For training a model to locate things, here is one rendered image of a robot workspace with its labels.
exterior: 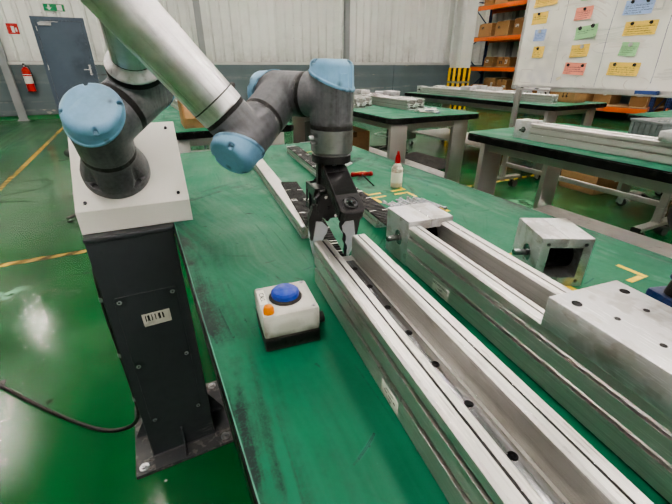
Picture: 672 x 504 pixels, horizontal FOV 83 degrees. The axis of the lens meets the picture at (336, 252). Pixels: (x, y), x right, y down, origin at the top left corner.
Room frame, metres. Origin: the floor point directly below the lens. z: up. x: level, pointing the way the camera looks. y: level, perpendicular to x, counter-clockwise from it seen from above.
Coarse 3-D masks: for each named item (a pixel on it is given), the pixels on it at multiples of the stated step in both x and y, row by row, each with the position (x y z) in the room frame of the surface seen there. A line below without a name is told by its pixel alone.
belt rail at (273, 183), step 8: (256, 168) 1.43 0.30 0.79; (264, 168) 1.35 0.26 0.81; (264, 176) 1.25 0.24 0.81; (272, 176) 1.24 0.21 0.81; (272, 184) 1.15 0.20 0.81; (280, 184) 1.15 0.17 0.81; (272, 192) 1.12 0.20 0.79; (280, 192) 1.06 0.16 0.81; (280, 200) 1.01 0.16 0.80; (288, 200) 0.99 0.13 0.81; (288, 208) 0.93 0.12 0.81; (288, 216) 0.93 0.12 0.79; (296, 216) 0.87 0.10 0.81; (296, 224) 0.87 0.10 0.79; (304, 224) 0.82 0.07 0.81; (304, 232) 0.80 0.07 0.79
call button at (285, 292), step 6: (276, 288) 0.46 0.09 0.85; (282, 288) 0.46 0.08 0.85; (288, 288) 0.46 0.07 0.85; (294, 288) 0.46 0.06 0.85; (276, 294) 0.45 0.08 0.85; (282, 294) 0.45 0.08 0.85; (288, 294) 0.45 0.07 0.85; (294, 294) 0.45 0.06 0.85; (276, 300) 0.45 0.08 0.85; (282, 300) 0.44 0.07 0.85; (288, 300) 0.44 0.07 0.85
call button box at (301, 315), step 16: (272, 288) 0.49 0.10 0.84; (304, 288) 0.49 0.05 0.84; (256, 304) 0.47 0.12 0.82; (272, 304) 0.44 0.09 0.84; (288, 304) 0.44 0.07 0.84; (304, 304) 0.44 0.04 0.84; (272, 320) 0.42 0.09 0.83; (288, 320) 0.42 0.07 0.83; (304, 320) 0.43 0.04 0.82; (320, 320) 0.47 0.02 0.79; (272, 336) 0.42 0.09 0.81; (288, 336) 0.42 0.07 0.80; (304, 336) 0.43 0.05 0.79
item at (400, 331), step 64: (320, 256) 0.57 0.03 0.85; (384, 256) 0.54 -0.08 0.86; (384, 320) 0.37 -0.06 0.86; (448, 320) 0.37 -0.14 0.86; (384, 384) 0.33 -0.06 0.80; (448, 384) 0.30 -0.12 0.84; (512, 384) 0.27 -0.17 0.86; (448, 448) 0.22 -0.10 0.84; (512, 448) 0.22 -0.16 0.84; (576, 448) 0.20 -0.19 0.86
